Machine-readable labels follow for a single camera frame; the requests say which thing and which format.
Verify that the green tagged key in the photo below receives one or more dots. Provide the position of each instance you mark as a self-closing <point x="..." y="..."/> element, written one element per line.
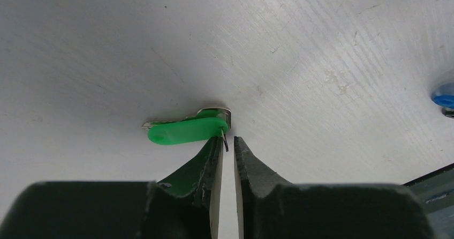
<point x="206" y="123"/>

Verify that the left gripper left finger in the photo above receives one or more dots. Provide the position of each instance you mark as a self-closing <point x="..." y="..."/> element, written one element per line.
<point x="185" y="204"/>

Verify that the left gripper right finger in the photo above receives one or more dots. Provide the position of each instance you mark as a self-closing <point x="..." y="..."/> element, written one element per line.
<point x="269" y="206"/>

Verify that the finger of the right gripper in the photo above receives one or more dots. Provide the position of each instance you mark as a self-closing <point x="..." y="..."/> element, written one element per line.
<point x="434" y="191"/>

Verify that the keyring with keys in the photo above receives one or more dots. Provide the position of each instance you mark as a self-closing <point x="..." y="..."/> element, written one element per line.
<point x="442" y="93"/>

